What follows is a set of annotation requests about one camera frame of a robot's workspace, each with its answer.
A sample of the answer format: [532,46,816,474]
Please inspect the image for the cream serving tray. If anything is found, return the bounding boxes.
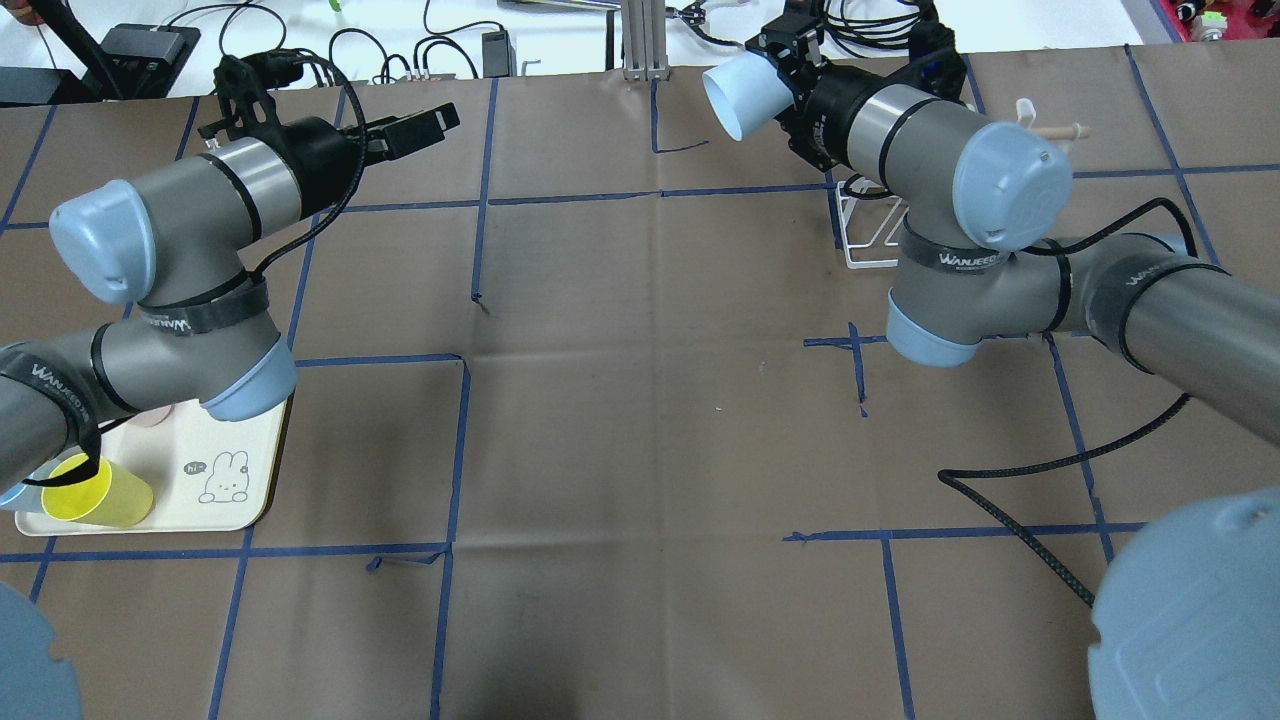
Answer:
[14,392,291,537]

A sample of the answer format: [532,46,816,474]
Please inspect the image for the yellow plastic cup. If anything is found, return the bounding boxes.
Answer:
[41,457,155,528]

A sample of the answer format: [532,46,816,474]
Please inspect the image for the light blue plastic cup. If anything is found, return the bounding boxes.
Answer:
[701,53,794,142]

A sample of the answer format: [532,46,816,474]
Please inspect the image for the aluminium frame post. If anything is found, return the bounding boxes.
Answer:
[620,0,669,81]

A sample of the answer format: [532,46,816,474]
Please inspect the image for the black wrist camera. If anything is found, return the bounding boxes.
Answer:
[906,19,966,101]

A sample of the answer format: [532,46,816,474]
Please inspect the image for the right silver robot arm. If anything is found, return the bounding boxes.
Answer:
[744,10,1279,443]

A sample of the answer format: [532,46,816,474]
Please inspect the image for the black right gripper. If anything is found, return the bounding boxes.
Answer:
[746,8,881,170]

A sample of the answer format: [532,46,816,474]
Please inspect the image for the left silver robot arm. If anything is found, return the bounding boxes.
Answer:
[1,49,460,488]

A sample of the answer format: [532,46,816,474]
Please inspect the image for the black power adapter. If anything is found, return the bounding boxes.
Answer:
[481,29,515,78]

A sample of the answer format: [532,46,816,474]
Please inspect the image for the coiled black cable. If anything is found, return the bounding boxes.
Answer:
[820,0,941,59]

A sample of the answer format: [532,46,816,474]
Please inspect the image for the white wire cup rack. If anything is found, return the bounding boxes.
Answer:
[835,97,1093,270]

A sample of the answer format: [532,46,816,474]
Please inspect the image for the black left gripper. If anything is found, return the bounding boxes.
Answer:
[198,50,460,201]

